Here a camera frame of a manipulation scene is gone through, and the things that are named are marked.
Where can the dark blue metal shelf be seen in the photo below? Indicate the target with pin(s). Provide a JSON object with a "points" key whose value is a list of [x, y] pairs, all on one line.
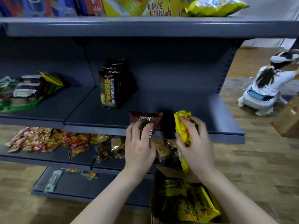
{"points": [[186, 100]]}

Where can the sealed brown shipping carton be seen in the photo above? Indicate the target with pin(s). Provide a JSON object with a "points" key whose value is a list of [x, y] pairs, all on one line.
{"points": [[287, 118]]}

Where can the person's left forearm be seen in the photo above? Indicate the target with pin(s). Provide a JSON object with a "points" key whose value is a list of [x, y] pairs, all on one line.
{"points": [[109, 198]]}

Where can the yellow red printed carton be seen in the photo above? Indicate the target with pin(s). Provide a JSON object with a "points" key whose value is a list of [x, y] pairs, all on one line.
{"points": [[130, 5]]}

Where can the pile of wrapped buns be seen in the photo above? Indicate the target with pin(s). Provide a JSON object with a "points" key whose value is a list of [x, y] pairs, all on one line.
{"points": [[112, 146]]}

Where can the brown cardboard box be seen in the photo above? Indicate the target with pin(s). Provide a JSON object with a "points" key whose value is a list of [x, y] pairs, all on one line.
{"points": [[172, 173]]}

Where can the pile of red orange packets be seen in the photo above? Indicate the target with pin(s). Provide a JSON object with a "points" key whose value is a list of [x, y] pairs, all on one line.
{"points": [[46, 139]]}

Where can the white green label packet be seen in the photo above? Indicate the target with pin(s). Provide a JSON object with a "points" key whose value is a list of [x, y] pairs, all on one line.
{"points": [[53, 180]]}

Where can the white head-worn headset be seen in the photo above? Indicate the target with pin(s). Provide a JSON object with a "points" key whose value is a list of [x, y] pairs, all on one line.
{"points": [[280, 58]]}

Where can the person's right hand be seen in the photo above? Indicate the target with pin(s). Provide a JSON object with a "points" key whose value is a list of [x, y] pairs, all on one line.
{"points": [[198, 149]]}

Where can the yellow snack packet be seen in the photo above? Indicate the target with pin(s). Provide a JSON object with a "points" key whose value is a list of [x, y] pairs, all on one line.
{"points": [[181, 128]]}

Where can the large yellow crisp bag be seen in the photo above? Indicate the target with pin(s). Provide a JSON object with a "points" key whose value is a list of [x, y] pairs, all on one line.
{"points": [[215, 6]]}

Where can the heap of green brown bags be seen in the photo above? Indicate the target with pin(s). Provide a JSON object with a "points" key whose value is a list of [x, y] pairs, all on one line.
{"points": [[35, 90]]}

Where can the clear green wrapped bag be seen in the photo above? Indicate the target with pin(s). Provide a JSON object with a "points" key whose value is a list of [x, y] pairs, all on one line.
{"points": [[7, 90]]}

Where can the blue printed drink carton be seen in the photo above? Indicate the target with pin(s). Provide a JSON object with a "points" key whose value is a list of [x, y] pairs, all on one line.
{"points": [[35, 6], [88, 5]]}

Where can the person's right forearm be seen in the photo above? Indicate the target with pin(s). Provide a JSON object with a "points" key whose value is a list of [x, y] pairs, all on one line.
{"points": [[233, 202]]}

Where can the pile of yellow snacks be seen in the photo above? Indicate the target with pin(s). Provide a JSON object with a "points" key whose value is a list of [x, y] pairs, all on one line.
{"points": [[201, 205]]}

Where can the person's left hand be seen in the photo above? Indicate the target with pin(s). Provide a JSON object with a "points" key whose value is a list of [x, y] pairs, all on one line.
{"points": [[139, 149]]}

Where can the blue waist bag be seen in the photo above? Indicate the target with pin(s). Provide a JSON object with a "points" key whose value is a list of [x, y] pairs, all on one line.
{"points": [[259, 95]]}

